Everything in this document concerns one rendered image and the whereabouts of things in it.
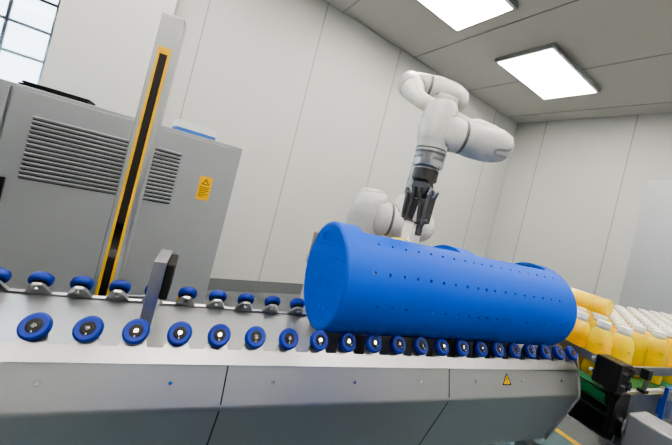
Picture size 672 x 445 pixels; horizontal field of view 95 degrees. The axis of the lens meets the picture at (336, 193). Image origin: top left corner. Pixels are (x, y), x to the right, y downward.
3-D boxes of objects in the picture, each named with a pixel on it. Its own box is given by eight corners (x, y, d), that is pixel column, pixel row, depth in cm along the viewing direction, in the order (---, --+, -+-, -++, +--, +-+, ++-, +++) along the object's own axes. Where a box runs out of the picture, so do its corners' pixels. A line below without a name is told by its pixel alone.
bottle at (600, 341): (579, 366, 117) (590, 318, 117) (603, 376, 113) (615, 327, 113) (579, 372, 111) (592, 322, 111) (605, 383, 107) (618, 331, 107)
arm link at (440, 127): (421, 143, 87) (464, 154, 88) (434, 89, 87) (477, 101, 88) (408, 148, 98) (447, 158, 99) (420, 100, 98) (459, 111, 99)
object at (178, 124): (170, 130, 198) (174, 119, 198) (208, 141, 214) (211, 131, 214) (175, 130, 189) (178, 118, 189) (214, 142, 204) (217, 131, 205)
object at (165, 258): (145, 313, 72) (161, 248, 72) (164, 314, 73) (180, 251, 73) (135, 335, 63) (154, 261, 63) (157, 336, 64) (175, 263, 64)
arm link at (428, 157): (429, 145, 87) (424, 165, 87) (453, 153, 90) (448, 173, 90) (409, 146, 95) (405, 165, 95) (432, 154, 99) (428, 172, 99)
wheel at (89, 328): (79, 316, 56) (77, 313, 55) (108, 317, 58) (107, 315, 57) (68, 343, 54) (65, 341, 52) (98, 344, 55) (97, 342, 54)
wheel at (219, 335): (209, 324, 65) (210, 322, 63) (231, 325, 66) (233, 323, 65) (204, 347, 62) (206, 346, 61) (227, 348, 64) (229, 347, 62)
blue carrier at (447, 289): (296, 311, 93) (314, 219, 97) (497, 329, 126) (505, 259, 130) (333, 351, 67) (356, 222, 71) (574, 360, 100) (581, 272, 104)
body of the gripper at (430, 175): (408, 165, 95) (401, 194, 95) (425, 165, 87) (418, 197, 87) (427, 171, 98) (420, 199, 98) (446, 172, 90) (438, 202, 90)
